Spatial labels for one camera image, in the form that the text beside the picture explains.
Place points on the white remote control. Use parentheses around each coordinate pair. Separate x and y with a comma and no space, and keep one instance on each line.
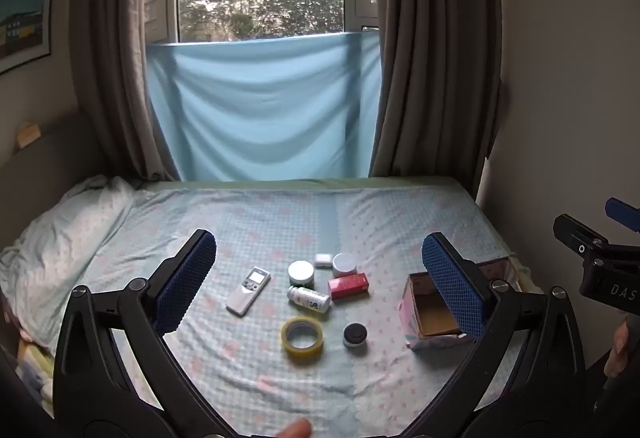
(248,290)

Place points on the folded light cloths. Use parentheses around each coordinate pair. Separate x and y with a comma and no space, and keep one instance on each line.
(35,373)

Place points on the person's right hand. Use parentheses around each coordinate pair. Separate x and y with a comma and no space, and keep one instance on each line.
(619,348)

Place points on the yellow tape roll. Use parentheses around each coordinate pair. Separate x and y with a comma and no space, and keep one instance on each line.
(300,353)

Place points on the framed wall picture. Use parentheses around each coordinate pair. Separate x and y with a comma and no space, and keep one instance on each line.
(25,18)

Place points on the small black lidded jar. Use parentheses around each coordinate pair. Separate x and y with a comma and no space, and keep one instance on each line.
(354,334)

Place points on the grey-brown curtain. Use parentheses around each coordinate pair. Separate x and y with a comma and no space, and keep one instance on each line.
(440,68)
(110,43)

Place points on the white plastic bottle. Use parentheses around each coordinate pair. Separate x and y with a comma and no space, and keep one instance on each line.
(310,299)

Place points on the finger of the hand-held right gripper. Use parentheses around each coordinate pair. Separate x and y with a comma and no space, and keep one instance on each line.
(575,234)
(622,214)

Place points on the pink patterned cardboard box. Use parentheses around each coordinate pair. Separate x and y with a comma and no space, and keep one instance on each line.
(435,313)

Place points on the small yellow box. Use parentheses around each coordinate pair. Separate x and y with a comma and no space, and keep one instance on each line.
(28,134)

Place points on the white round jar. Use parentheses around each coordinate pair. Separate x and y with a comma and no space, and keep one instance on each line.
(345,264)

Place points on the white earbuds case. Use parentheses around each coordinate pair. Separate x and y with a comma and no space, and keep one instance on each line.
(322,261)

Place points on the person's left hand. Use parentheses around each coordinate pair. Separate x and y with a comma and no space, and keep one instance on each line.
(295,429)

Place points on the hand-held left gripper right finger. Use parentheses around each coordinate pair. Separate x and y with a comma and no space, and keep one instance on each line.
(455,288)

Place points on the checked floral bed sheet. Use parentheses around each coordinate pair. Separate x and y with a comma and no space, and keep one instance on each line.
(280,218)

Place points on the light printed pillow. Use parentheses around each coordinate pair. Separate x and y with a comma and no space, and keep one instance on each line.
(60,243)

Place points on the red carton box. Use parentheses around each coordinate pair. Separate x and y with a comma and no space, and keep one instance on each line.
(348,286)

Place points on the light blue hanging cloth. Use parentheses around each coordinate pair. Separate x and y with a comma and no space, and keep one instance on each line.
(260,108)

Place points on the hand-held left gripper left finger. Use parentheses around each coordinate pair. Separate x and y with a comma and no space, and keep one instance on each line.
(185,283)

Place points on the green jar with white lid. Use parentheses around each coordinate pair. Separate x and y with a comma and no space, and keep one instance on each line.
(301,274)

